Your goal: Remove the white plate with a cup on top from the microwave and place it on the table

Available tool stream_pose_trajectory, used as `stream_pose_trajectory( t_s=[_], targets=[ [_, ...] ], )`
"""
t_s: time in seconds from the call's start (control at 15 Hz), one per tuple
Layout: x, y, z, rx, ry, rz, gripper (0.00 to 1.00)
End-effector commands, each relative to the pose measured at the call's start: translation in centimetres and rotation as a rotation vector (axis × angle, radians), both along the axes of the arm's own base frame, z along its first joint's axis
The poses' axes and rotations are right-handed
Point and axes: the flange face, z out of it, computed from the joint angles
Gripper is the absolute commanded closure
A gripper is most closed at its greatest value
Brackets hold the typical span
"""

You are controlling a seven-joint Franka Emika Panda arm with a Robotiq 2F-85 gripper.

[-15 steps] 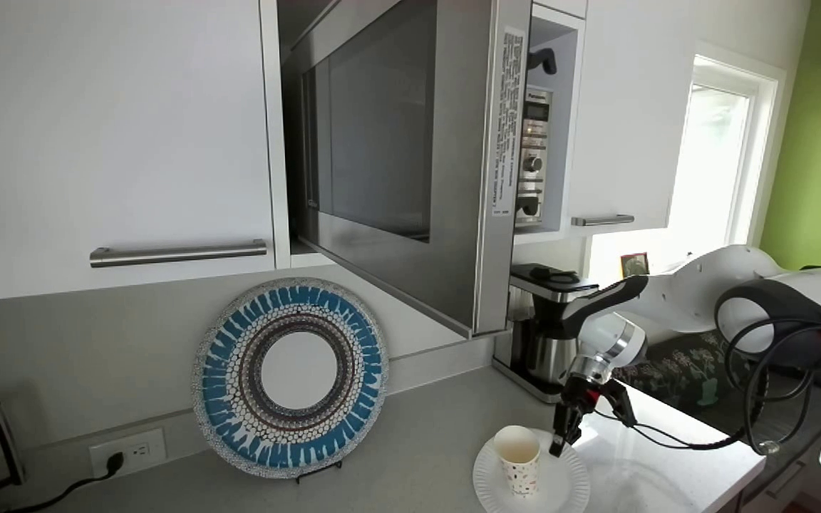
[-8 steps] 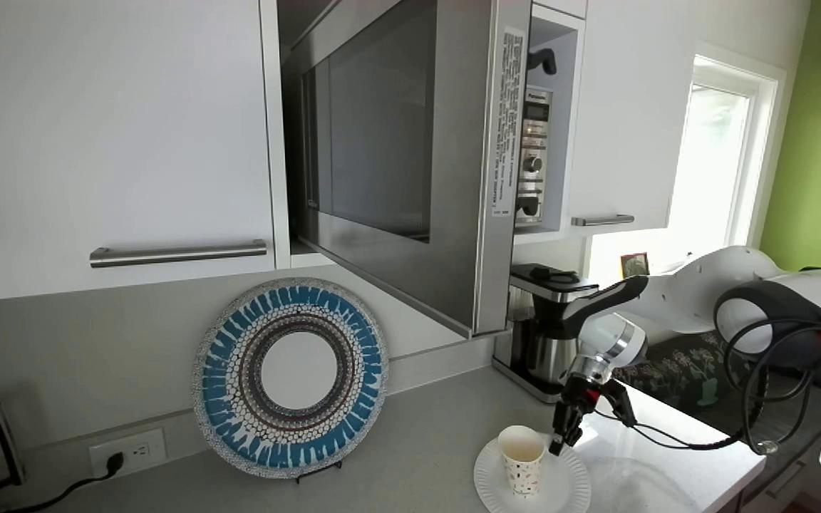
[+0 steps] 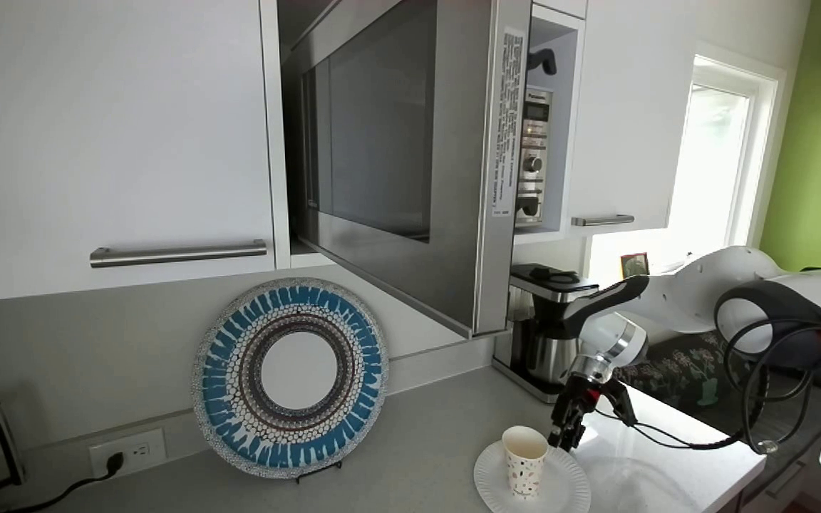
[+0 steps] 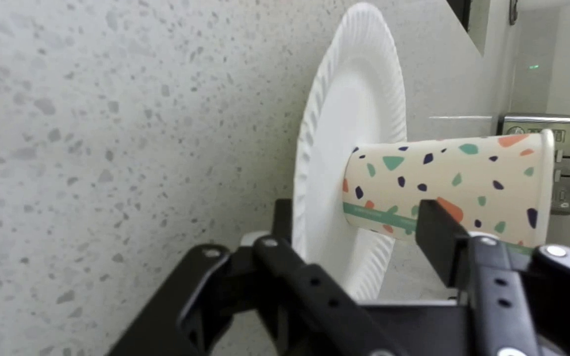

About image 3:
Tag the dark floral bench cushion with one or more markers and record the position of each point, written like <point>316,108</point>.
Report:
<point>684,365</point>

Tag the stainless microwave door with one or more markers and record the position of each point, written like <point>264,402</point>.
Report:
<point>383,142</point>

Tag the steel black coffee maker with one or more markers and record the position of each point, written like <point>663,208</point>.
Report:
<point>533,332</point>

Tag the white wall cabinet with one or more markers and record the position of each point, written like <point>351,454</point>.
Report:
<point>627,115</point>

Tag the white wall outlet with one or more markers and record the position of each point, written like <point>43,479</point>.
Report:
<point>140,452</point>

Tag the black plate stand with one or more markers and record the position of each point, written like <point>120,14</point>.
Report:
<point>321,472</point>

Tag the blue patterned decorative plate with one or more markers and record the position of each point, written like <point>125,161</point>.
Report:
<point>239,417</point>

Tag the plain white plate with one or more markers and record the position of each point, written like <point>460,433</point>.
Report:
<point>567,484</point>

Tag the bright window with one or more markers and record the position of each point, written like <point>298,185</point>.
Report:
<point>713,151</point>

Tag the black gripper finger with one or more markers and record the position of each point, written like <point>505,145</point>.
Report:
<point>623,402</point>
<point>567,425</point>

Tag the small dark picture frame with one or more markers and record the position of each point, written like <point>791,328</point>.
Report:
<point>633,265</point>

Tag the wide white cabinet door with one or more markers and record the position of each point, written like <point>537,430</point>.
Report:
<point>106,122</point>

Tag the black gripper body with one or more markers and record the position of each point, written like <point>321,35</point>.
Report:
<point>589,389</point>

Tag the terrazzo print paper cup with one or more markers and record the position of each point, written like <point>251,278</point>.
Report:
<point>525,464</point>

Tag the stainless steel microwave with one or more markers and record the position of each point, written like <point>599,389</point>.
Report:
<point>533,142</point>

